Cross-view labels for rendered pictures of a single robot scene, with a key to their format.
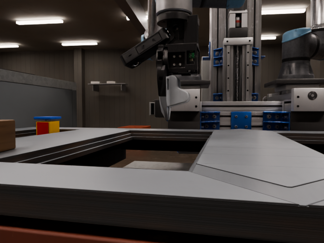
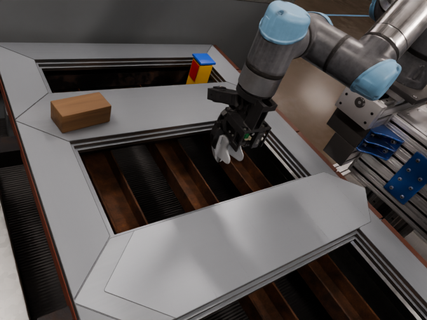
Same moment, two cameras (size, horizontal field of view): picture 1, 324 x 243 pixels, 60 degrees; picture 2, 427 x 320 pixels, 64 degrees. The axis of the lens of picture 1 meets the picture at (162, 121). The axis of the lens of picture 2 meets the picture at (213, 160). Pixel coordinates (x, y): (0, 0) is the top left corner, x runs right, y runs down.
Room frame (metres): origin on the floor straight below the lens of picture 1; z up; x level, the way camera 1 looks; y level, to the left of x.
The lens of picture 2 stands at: (0.07, -0.31, 1.41)
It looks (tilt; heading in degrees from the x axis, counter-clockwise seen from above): 41 degrees down; 30
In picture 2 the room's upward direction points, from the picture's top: 23 degrees clockwise
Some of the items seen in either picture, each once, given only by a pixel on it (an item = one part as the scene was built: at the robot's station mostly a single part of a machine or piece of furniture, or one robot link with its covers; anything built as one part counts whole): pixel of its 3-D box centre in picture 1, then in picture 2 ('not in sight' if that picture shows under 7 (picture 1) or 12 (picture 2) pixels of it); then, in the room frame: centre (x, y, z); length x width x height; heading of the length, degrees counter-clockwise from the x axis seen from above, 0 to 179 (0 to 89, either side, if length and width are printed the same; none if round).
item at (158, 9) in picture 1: (174, 8); (260, 79); (0.59, -0.03, 1.12); 0.08 x 0.08 x 0.05
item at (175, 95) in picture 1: (174, 97); (222, 153); (0.58, -0.03, 0.93); 0.06 x 0.03 x 0.09; 77
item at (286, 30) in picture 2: not in sight; (278, 39); (0.59, -0.02, 1.20); 0.09 x 0.08 x 0.11; 4
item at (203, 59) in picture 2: (47, 119); (203, 60); (0.91, 0.37, 0.88); 0.06 x 0.06 x 0.02; 77
